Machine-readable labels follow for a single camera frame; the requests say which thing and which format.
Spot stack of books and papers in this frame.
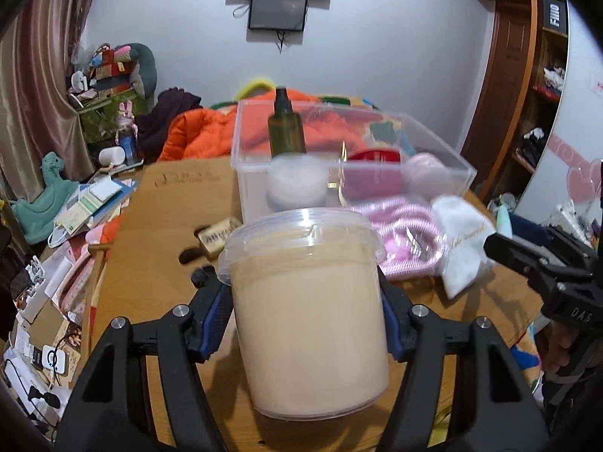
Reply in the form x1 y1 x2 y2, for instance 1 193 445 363
47 176 137 248

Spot black Fiio box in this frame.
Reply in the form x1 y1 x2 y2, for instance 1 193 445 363
543 0 567 36

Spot tan 4B eraser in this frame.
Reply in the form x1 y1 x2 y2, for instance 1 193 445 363
195 216 242 259

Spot beige lidded plastic tub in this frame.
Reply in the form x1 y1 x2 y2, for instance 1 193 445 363
218 208 389 420

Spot pink rope bundle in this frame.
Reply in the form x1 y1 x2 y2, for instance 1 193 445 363
350 195 449 282

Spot red velvet pouch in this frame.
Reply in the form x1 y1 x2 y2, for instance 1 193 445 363
340 148 409 201

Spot wooden wardrobe shelves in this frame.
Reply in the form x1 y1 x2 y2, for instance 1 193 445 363
507 0 569 197

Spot grey plush toy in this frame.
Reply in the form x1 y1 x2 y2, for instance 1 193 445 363
115 43 158 99

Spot clear plastic storage bin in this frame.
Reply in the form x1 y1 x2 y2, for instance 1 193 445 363
231 100 476 223

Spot green storage box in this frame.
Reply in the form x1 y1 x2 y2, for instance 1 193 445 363
78 89 147 144

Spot yellow curved pillow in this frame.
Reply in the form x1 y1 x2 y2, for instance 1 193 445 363
235 76 276 101

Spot white cloth pouch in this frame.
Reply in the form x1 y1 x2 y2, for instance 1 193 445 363
431 196 496 300

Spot dark green spray bottle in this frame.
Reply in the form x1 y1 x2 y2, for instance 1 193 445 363
268 88 307 157

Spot orange puffer jacket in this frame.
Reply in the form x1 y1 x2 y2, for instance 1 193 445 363
158 89 374 161

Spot wooden door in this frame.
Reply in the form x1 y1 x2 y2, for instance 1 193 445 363
462 3 536 201

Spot small wall monitor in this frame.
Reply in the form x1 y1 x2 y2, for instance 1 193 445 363
247 0 308 33

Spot white mug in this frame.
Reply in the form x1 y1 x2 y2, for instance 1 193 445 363
98 146 126 167

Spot white round jar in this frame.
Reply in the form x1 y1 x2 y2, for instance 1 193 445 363
267 153 329 210

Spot pink striped curtain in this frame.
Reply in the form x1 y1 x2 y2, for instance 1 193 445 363
1 0 94 201

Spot pink bunny bottle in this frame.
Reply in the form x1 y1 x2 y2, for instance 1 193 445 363
115 100 138 165

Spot dark purple garment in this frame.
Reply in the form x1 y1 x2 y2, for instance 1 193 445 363
135 88 201 164

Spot colourful patchwork blanket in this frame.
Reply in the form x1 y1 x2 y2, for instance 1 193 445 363
319 95 417 157

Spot teal rocking horse toy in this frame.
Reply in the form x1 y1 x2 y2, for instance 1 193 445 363
11 152 80 245

